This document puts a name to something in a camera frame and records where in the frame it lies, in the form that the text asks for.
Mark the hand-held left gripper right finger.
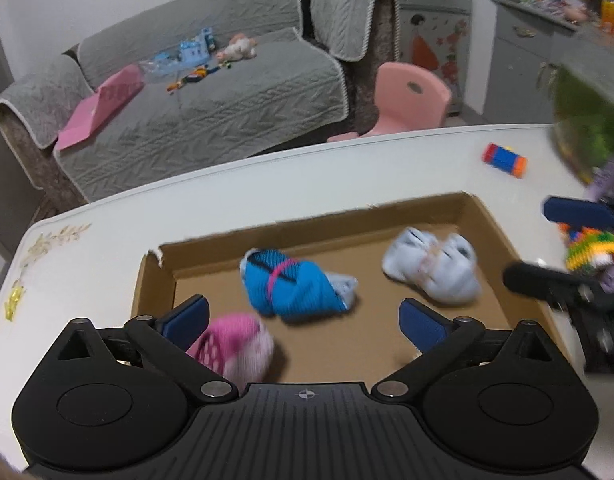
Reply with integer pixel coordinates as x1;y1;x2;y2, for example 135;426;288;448
369;297;563;403

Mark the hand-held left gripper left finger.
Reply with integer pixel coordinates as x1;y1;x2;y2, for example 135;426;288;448
52;295;238;403

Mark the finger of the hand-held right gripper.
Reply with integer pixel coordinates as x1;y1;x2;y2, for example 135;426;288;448
541;195;614;233
502;259;608;312

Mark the pink white sock bundle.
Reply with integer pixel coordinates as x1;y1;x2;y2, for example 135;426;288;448
187;312;275;383

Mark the white sock bundle beige band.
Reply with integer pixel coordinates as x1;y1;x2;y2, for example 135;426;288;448
382;227;483;306

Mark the blue sock bundle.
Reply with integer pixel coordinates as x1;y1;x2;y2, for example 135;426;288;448
239;247;360;325

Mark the brown cardboard box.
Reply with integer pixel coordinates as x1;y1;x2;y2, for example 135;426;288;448
131;191;575;386

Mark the colourful building block cube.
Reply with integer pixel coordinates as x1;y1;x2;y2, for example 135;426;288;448
562;225;614;273

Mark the blue orange toy block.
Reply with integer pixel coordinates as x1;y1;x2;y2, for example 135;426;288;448
481;143;529;179

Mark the grey storage cabinet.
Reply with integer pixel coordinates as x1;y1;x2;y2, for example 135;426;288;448
487;0;614;126

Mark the yellow table sticker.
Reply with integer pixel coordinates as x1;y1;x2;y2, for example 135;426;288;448
4;282;28;321

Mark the grey quilted sofa cover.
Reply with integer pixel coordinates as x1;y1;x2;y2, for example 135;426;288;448
52;0;348;202

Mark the pink plastic chair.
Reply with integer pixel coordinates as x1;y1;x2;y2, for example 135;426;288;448
327;62;453;143

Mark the pile of small toys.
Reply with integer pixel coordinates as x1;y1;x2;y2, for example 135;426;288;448
518;0;604;25

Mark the fridge with flower stickers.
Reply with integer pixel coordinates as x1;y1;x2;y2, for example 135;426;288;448
392;0;475;116

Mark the grey sofa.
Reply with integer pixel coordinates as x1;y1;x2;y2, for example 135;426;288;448
0;0;403;206

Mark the pink cloth on sofa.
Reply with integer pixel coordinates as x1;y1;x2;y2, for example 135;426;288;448
54;64;145;152

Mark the clear plastic toy bag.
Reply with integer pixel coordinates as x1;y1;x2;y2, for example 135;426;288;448
139;52;185;78

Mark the grey quilted armrest cover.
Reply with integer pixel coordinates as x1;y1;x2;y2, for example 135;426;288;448
311;0;400;61
0;54;95;151

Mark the blue toy castle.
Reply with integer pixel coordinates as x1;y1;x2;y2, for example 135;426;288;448
179;29;218;66

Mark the white pink plush toy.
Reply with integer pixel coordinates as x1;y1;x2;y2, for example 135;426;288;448
217;33;258;65

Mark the purple water bottle with strap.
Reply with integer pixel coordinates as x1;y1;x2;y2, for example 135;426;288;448
584;157;614;201

